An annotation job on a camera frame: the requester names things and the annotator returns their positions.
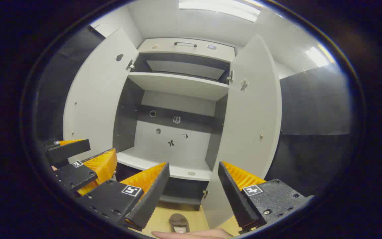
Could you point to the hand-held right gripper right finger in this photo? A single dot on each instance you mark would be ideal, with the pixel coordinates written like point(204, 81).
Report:
point(234, 196)

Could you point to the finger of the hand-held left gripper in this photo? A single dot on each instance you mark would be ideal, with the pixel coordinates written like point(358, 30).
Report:
point(68, 152)
point(75, 176)

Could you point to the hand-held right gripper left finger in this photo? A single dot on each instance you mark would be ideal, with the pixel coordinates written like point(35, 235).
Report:
point(154, 196)

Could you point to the brown fuzzy shoe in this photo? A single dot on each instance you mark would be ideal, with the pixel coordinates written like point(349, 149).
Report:
point(178, 220)

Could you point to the white shoe cabinet door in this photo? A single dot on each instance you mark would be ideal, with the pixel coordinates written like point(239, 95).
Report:
point(254, 109)
point(98, 99)

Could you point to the white shoe cabinet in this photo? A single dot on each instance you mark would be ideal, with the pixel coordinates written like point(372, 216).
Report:
point(177, 83)

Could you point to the metal door hinge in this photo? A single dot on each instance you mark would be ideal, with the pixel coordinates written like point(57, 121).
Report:
point(130, 65)
point(205, 193)
point(230, 77)

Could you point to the white cabinet drawer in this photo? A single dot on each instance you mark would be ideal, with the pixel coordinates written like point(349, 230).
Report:
point(164, 49)

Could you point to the black backdrop cloth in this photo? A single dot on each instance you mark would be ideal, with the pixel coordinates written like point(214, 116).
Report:
point(310, 109)

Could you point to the ceiling light panel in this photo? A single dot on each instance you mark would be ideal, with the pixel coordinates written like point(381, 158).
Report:
point(221, 9)
point(318, 55)

